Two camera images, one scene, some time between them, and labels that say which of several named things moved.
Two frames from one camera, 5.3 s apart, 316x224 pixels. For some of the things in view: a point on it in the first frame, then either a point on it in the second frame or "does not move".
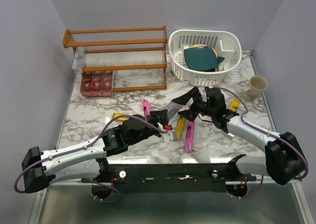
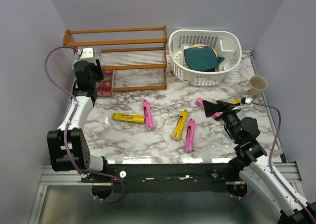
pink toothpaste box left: x=146 y=109 does not move
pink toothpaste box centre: x=190 y=136 does not move
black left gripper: x=156 y=117 → x=98 y=68
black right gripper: x=190 y=114 → x=211 y=108
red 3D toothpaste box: x=107 y=80 does not move
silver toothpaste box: x=173 y=109 → x=97 y=53
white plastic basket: x=227 y=45 does not move
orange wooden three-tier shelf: x=137 y=57 does not move
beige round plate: x=200 y=45 does not move
